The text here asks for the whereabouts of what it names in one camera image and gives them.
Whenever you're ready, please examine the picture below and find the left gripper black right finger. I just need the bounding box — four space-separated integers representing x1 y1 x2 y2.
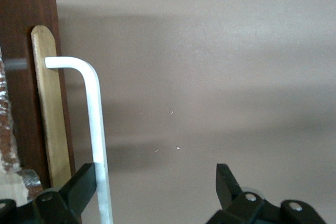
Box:
206 163 280 224

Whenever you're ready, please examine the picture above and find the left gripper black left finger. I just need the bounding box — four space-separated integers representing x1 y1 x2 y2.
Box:
33 162 98 224

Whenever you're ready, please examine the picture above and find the light wooden drawer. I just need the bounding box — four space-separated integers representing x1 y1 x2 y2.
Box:
0 0 77 209

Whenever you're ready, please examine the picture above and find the white metal drawer handle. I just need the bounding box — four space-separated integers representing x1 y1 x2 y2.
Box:
44 56 114 224

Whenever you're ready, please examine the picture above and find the light wooden strip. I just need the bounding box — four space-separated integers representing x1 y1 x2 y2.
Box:
30 25 73 188

